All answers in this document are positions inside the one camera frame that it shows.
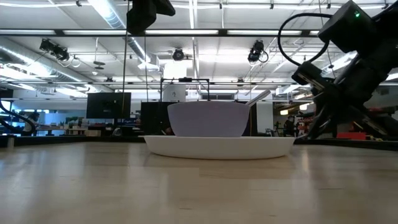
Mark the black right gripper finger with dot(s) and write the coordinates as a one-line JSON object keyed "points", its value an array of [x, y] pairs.
{"points": [[320, 118], [377, 123]]}

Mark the white round plate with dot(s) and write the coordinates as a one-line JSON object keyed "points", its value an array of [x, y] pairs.
{"points": [[217, 147]]}

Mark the lavender bowl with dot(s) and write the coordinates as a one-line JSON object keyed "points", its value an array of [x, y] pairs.
{"points": [[208, 119]]}

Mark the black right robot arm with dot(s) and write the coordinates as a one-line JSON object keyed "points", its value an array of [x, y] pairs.
{"points": [[387, 18]]}

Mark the red box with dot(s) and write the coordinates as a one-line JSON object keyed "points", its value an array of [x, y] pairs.
{"points": [[351, 136]]}

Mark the person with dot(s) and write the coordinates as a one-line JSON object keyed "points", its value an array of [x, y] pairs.
{"points": [[31, 123], [289, 126]]}

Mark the black overhead beam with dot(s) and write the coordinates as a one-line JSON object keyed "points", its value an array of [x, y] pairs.
{"points": [[93, 32]]}

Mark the white pillar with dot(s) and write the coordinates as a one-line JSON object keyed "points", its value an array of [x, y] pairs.
{"points": [[174, 92]]}

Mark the black computer monitor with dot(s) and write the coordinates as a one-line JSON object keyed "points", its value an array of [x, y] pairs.
{"points": [[109, 105]]}

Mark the black cabinet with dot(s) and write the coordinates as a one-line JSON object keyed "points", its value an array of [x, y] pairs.
{"points": [[154, 118]]}

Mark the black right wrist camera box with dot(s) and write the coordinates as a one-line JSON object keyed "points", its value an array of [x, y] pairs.
{"points": [[348, 26]]}

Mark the black aluminium table frame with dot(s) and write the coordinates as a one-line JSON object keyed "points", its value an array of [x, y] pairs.
{"points": [[62, 140]]}

